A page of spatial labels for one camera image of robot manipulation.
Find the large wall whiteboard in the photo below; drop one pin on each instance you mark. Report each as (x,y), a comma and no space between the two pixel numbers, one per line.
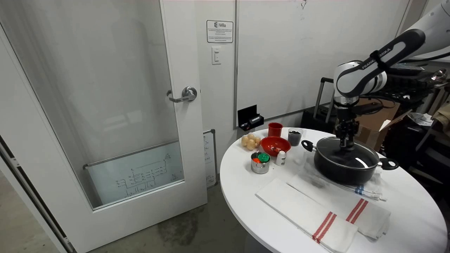
(299,59)

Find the small white bottle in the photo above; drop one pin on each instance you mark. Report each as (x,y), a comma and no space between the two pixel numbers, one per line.
(281,159)

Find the glass with dark contents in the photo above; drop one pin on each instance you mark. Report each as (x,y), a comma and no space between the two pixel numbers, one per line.
(294,138)

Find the green round cap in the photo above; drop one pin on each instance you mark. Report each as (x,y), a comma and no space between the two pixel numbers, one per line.
(263,157)

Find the black suitcase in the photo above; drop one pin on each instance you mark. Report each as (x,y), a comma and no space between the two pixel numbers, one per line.
(313,121)

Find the white towel with red stripes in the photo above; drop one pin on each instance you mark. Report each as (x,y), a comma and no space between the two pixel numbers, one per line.
(302,214)
(365,214)

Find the white wall sign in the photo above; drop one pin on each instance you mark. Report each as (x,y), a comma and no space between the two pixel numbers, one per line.
(220,31)

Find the cardboard box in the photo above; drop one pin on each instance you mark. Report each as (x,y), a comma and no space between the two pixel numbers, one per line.
(376,126)

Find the metal tin can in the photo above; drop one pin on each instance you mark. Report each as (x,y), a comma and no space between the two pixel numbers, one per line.
(260,168)

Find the black pot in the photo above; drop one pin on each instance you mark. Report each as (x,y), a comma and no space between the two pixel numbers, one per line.
(337,174)

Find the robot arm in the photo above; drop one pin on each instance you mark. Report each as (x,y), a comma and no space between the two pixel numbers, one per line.
(393,52)

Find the orange small item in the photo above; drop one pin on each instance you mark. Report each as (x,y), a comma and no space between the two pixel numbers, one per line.
(256,160)

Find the white door with glass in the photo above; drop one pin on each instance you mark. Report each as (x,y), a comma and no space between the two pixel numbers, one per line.
(105,88)

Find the small leaning whiteboard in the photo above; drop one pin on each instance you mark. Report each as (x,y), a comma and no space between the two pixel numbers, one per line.
(210,158)

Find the white light switch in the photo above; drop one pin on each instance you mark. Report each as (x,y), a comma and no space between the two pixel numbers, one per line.
(216,55)

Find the black marker holder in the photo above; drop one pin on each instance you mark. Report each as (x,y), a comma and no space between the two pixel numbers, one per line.
(249,117)

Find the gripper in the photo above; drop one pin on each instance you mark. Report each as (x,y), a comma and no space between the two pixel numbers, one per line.
(346,118)

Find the white towel with blue stripes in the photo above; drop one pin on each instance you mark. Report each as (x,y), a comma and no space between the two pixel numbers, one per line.
(365,191)

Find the red bowl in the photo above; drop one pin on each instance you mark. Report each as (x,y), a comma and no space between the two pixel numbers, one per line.
(270,144)

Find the red cup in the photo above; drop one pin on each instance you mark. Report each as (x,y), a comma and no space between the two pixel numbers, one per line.
(275,130)

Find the glass pot lid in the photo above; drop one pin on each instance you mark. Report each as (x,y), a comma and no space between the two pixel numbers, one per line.
(346,158)

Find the small item in red bowl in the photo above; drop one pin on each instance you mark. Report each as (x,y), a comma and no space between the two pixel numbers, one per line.
(276,150)

